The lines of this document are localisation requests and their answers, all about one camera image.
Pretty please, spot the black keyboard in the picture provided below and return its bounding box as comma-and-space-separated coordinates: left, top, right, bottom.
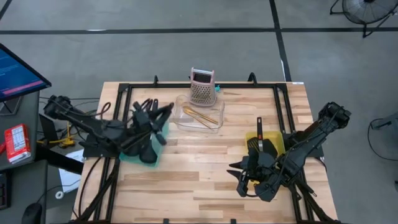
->
0, 172, 9, 210

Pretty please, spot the black floor cable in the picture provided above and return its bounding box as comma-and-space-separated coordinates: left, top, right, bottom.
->
367, 117, 398, 162
39, 96, 100, 108

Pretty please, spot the black computer monitor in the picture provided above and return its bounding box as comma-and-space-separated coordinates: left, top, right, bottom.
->
0, 42, 52, 103

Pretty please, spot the black floor fan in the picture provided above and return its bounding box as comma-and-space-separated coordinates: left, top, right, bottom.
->
329, 0, 398, 39

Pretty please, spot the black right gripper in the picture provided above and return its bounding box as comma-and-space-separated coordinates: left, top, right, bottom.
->
228, 149, 282, 203

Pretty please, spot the black computer mouse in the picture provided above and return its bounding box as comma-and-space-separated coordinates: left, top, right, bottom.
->
21, 202, 43, 224

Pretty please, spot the clear plastic bin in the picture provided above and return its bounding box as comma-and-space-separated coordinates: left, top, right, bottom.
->
172, 94, 226, 134

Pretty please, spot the teal translucent plastic bin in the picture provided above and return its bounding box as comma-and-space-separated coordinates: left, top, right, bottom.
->
119, 119, 170, 168

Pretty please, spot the red cardboard box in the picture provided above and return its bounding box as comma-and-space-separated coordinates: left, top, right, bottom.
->
4, 123, 32, 165

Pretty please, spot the gold cutlery utensil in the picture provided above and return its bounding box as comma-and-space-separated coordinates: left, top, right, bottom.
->
185, 111, 213, 129
183, 108, 217, 126
182, 105, 220, 124

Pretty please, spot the yellow translucent plastic bin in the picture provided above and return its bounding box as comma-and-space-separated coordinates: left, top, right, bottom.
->
244, 131, 287, 184

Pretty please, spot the white paper sheet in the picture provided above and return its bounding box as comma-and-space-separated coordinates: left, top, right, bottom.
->
58, 148, 84, 194

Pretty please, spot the grey metal stand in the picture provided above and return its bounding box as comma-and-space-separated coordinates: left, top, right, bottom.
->
369, 111, 398, 131

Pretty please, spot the black metal table frame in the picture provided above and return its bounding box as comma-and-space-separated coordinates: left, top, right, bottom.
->
71, 73, 340, 224

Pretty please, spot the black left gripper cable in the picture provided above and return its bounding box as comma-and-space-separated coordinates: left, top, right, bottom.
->
98, 101, 112, 119

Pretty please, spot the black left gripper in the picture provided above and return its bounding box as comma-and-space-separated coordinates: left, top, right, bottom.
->
132, 101, 175, 147

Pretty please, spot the pink metal box grater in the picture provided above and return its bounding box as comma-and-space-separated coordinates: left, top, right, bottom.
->
189, 67, 218, 107

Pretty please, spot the black long-slot spatula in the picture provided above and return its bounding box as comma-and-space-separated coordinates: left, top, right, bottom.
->
246, 136, 261, 156

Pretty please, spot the dark grey desk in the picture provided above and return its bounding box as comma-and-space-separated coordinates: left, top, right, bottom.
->
0, 90, 50, 224

